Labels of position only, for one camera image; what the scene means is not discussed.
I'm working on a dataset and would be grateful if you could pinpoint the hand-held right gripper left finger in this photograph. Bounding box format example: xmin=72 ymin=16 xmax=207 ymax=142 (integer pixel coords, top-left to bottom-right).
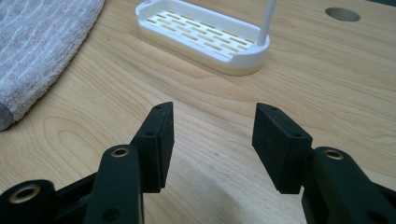
xmin=129 ymin=101 xmax=176 ymax=194

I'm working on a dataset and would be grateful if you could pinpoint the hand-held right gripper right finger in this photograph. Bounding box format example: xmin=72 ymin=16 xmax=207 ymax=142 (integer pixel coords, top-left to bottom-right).
xmin=251 ymin=103 xmax=314 ymax=195

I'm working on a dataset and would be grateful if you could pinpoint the white slotted drain rack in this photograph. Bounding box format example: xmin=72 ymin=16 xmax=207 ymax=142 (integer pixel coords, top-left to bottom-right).
xmin=134 ymin=0 xmax=277 ymax=77

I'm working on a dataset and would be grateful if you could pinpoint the grey striped towel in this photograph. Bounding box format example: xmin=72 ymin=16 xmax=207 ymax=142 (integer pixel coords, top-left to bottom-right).
xmin=0 ymin=0 xmax=106 ymax=132

